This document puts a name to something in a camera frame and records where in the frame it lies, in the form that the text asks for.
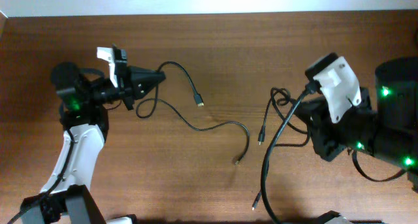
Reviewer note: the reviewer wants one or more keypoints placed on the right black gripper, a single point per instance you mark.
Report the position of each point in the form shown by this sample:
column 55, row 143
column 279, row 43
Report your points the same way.
column 322, row 138

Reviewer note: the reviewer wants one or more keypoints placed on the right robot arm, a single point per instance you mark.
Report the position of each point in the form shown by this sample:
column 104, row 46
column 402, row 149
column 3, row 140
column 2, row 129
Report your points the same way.
column 388, row 134

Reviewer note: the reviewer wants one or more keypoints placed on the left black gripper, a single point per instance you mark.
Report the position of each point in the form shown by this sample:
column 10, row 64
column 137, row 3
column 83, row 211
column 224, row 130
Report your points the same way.
column 127, row 85

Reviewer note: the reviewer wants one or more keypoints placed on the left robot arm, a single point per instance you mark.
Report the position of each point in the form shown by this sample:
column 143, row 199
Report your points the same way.
column 85, row 127

